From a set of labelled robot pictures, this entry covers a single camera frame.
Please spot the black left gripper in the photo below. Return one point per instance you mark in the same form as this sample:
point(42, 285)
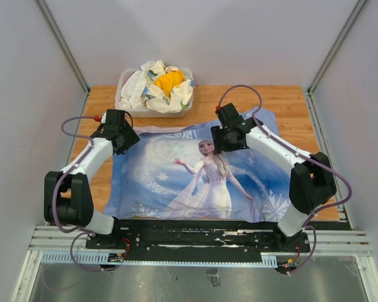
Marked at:
point(132, 138)

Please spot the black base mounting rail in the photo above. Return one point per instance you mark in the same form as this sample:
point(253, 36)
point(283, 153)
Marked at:
point(186, 241)

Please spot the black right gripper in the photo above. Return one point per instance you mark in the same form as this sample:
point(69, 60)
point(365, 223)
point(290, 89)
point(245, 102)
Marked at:
point(217, 131)

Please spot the yellow orange cloth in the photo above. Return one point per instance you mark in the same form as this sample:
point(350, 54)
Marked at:
point(168, 81)

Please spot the white crumpled cloth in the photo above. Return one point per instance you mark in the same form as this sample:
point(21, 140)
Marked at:
point(131, 92)

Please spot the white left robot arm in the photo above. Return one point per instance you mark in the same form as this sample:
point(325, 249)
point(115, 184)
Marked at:
point(68, 202)

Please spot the right aluminium frame post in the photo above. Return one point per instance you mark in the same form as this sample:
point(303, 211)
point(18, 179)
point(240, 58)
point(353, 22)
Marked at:
point(350, 22)

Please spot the left aluminium frame post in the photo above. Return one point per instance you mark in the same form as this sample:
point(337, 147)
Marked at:
point(62, 44)

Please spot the aluminium frame post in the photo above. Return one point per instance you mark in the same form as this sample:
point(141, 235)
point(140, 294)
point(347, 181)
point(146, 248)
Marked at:
point(350, 22)
point(62, 44)

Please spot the pink blue printed pillowcase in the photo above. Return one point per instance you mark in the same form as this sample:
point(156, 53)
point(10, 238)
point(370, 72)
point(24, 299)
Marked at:
point(171, 174)

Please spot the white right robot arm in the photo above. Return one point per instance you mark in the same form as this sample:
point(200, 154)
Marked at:
point(311, 181)

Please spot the cream floral printed cloth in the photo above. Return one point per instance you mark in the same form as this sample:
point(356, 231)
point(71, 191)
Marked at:
point(156, 100)

